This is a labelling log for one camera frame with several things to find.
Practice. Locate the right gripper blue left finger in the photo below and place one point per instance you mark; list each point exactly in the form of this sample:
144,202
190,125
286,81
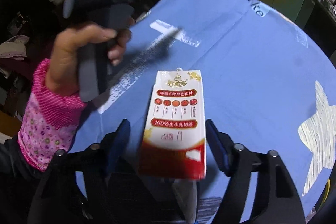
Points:
118,146

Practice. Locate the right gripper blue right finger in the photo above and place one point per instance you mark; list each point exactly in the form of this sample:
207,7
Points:
220,146

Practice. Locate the pink floral sleeve forearm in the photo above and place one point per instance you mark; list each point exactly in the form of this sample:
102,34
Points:
49,122

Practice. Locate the yellow rimmed trash bin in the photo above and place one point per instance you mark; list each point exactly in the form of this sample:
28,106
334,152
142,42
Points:
326,192

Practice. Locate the blue tablecloth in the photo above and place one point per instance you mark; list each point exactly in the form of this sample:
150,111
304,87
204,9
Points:
266,83

